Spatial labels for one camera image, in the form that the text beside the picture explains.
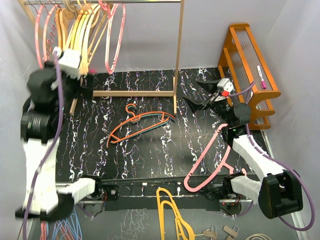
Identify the beige clip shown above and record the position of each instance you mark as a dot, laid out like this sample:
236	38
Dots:
210	233
232	232

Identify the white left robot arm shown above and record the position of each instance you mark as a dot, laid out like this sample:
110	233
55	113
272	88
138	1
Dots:
51	87

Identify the yellow plastic hanger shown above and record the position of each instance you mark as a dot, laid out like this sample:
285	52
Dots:
170	218

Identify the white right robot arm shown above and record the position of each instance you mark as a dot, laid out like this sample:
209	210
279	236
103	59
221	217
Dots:
277	191

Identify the orange wooden shelf rack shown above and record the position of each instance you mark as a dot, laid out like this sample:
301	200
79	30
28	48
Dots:
240	55

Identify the pink white marker pen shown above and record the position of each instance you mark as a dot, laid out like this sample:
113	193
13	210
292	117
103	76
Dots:
262	81

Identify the cream hanger bottom edge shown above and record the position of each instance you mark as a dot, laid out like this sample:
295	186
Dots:
258	236

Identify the pink curved wire hanger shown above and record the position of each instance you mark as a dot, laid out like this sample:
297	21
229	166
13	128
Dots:
49	32

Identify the orange plastic curved hanger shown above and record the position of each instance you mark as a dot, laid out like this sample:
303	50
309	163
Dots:
84	67

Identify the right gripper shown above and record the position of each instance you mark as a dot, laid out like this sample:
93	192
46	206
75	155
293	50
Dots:
197	105

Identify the wooden hanger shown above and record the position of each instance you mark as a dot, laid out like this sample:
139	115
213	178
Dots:
70	16
62	27

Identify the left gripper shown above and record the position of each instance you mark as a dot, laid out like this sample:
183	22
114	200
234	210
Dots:
86	90

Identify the beige clip left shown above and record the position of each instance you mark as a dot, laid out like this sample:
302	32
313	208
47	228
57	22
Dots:
210	233

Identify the beige plastic hanger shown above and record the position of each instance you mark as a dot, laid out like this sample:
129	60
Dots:
76	35

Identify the beige clip right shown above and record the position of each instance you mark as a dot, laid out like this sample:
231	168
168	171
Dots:
232	232

